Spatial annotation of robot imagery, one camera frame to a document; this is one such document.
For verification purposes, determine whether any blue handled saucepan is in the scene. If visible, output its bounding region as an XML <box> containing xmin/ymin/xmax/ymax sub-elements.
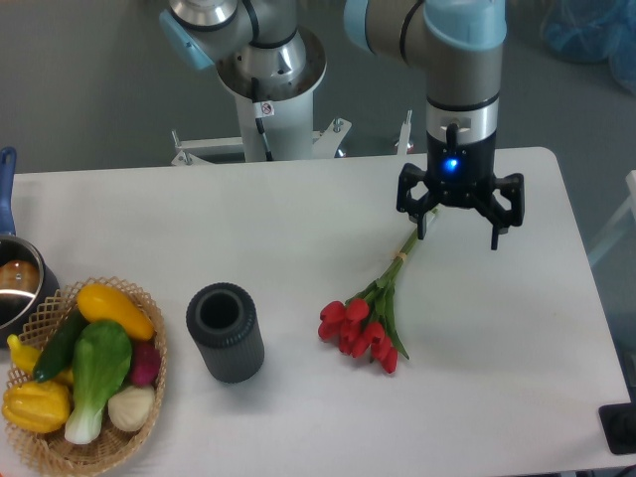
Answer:
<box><xmin>1</xmin><ymin>146</ymin><xmax>59</xmax><ymax>349</ymax></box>

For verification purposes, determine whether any red tulip bouquet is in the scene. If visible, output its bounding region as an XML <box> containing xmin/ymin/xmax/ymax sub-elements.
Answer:
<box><xmin>317</xmin><ymin>232</ymin><xmax>418</xmax><ymax>375</ymax></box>

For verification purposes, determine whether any green bok choy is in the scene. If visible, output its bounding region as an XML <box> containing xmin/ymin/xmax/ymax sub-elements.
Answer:
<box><xmin>65</xmin><ymin>320</ymin><xmax>132</xmax><ymax>445</ymax></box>

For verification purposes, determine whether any black cable on pedestal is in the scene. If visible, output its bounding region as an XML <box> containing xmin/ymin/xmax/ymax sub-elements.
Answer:
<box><xmin>250</xmin><ymin>77</ymin><xmax>275</xmax><ymax>163</ymax></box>

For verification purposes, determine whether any woven wicker basket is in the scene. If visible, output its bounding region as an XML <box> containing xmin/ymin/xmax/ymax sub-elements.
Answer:
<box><xmin>5</xmin><ymin>277</ymin><xmax>167</xmax><ymax>476</ymax></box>

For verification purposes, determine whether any yellow squash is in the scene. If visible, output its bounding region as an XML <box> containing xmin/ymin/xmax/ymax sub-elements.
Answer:
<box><xmin>77</xmin><ymin>283</ymin><xmax>155</xmax><ymax>341</ymax></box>

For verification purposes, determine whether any small yellow gourd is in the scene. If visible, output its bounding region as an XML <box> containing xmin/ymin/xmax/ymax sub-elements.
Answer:
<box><xmin>6</xmin><ymin>334</ymin><xmax>75</xmax><ymax>387</ymax></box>

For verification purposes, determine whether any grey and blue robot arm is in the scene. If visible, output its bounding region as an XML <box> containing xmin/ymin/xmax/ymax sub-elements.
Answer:
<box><xmin>159</xmin><ymin>1</ymin><xmax>525</xmax><ymax>237</ymax></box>

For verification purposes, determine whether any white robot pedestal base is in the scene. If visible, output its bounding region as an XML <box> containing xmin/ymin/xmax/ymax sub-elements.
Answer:
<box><xmin>170</xmin><ymin>24</ymin><xmax>415</xmax><ymax>168</ymax></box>

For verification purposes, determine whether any blue plastic bag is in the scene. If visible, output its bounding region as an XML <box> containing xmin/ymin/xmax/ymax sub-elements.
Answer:
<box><xmin>540</xmin><ymin>1</ymin><xmax>635</xmax><ymax>93</ymax></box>

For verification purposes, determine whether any dark green cucumber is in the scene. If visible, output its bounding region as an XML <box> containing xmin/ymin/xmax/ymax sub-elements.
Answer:
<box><xmin>32</xmin><ymin>309</ymin><xmax>88</xmax><ymax>383</ymax></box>

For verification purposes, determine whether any black device at table edge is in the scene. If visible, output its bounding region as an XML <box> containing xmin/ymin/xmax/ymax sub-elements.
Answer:
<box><xmin>598</xmin><ymin>402</ymin><xmax>635</xmax><ymax>455</ymax></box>

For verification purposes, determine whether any white garlic bulb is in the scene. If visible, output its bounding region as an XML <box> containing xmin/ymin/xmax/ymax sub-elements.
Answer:
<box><xmin>107</xmin><ymin>386</ymin><xmax>155</xmax><ymax>432</ymax></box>

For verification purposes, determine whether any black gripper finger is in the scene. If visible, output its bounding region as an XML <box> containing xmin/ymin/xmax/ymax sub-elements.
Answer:
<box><xmin>475</xmin><ymin>173</ymin><xmax>525</xmax><ymax>250</ymax></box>
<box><xmin>397</xmin><ymin>163</ymin><xmax>440</xmax><ymax>240</ymax></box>

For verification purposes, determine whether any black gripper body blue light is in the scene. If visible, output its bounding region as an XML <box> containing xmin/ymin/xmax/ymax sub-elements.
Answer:
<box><xmin>426</xmin><ymin>133</ymin><xmax>496</xmax><ymax>210</ymax></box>

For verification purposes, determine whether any dark grey ribbed vase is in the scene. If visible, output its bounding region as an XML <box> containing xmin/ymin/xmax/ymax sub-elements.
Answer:
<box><xmin>186</xmin><ymin>282</ymin><xmax>264</xmax><ymax>384</ymax></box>

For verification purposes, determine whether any yellow bell pepper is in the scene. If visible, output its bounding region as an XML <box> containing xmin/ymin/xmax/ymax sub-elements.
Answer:
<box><xmin>2</xmin><ymin>382</ymin><xmax>71</xmax><ymax>433</ymax></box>

